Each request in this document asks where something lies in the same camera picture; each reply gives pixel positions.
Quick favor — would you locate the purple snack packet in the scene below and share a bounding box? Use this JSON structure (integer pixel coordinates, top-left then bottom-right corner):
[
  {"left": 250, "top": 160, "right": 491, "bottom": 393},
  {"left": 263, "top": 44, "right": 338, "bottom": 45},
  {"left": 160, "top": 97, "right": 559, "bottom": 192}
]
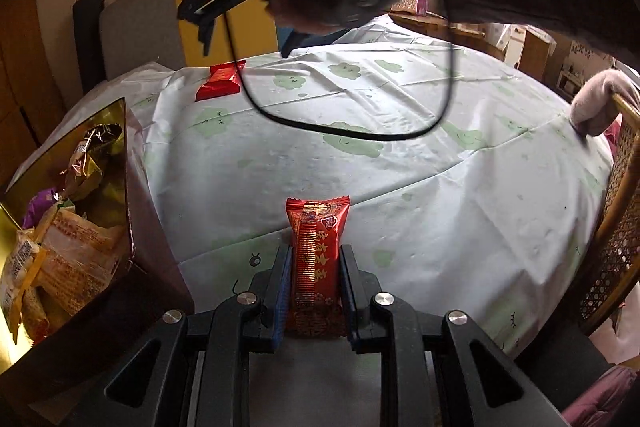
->
[{"left": 22, "top": 188, "right": 61, "bottom": 228}]

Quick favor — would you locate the wooden side desk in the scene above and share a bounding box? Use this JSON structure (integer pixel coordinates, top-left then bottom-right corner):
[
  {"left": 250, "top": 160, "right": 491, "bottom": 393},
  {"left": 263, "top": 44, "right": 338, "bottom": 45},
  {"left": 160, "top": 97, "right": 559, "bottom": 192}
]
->
[{"left": 385, "top": 9, "right": 501, "bottom": 52}]

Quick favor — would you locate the bright red snack packet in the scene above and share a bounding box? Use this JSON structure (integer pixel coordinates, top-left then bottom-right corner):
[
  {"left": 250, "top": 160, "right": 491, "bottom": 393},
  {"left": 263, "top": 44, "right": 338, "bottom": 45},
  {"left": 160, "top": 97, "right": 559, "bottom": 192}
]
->
[{"left": 194, "top": 61, "right": 247, "bottom": 102}]

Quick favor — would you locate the pale pink cloth cover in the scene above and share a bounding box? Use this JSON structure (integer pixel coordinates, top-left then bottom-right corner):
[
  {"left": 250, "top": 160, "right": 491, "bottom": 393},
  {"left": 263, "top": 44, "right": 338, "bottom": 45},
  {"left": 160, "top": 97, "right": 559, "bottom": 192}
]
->
[{"left": 570, "top": 69, "right": 638, "bottom": 138}]

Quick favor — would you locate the grey yellow blue chair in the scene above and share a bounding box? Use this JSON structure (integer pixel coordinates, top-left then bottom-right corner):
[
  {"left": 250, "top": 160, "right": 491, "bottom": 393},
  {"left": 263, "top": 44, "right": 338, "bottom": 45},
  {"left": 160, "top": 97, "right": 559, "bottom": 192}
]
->
[{"left": 97, "top": 0, "right": 286, "bottom": 80}]

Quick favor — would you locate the cracker packet with green ends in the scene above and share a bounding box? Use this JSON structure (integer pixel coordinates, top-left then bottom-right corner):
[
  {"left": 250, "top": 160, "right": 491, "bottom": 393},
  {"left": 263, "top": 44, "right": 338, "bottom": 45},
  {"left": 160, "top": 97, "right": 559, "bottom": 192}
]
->
[{"left": 37, "top": 204, "right": 128, "bottom": 308}]

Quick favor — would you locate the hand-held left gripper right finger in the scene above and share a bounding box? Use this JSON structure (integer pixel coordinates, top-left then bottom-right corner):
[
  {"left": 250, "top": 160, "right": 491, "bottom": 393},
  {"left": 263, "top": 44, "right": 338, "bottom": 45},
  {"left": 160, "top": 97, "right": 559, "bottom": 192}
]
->
[{"left": 340, "top": 244, "right": 571, "bottom": 427}]

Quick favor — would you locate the black cable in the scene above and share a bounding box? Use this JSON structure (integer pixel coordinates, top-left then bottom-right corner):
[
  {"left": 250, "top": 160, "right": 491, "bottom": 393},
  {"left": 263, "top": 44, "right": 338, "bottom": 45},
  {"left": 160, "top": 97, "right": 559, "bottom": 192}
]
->
[{"left": 222, "top": 2, "right": 458, "bottom": 142}]

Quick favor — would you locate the brown snack packet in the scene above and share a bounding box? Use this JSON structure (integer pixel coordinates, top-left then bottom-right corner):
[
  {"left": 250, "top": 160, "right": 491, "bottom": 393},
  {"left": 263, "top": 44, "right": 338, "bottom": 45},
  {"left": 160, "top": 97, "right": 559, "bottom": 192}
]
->
[{"left": 65, "top": 152, "right": 108, "bottom": 192}]

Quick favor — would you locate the pink cushion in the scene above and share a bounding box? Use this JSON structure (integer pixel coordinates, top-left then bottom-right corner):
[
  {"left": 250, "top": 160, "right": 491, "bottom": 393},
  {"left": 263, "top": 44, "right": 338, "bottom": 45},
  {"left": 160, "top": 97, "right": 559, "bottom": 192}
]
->
[{"left": 562, "top": 364, "right": 640, "bottom": 427}]

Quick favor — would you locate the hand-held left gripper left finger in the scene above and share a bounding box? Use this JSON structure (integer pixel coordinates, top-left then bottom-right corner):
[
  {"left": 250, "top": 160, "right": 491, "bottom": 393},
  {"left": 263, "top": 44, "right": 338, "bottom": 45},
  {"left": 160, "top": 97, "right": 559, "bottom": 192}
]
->
[{"left": 102, "top": 243, "right": 293, "bottom": 427}]

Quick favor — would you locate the gold tin box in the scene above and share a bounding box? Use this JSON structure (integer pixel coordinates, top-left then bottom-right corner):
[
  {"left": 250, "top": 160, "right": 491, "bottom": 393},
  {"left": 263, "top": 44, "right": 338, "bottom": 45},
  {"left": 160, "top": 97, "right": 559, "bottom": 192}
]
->
[{"left": 0, "top": 97, "right": 196, "bottom": 408}]

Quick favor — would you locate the rattan chair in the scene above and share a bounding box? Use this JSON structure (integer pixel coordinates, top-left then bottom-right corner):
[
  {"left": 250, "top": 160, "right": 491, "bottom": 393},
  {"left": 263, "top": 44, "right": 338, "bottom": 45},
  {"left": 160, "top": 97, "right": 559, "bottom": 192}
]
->
[{"left": 580, "top": 92, "right": 640, "bottom": 335}]

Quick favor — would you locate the white cabinet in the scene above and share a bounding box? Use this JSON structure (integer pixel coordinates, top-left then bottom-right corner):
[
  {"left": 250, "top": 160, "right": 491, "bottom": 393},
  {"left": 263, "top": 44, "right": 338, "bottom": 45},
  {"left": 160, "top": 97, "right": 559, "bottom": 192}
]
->
[{"left": 500, "top": 24, "right": 526, "bottom": 65}]

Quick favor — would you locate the crimson gold-print snack packet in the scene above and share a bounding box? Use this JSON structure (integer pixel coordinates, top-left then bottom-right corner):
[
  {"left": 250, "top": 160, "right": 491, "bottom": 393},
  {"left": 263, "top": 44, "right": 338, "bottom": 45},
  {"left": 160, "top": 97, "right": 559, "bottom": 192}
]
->
[{"left": 285, "top": 196, "right": 352, "bottom": 338}]

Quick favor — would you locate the wooden wardrobe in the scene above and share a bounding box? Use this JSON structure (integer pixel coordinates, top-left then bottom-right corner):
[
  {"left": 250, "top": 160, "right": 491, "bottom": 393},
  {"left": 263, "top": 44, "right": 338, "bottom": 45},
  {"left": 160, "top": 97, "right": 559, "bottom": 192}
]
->
[{"left": 0, "top": 0, "right": 66, "bottom": 188}]

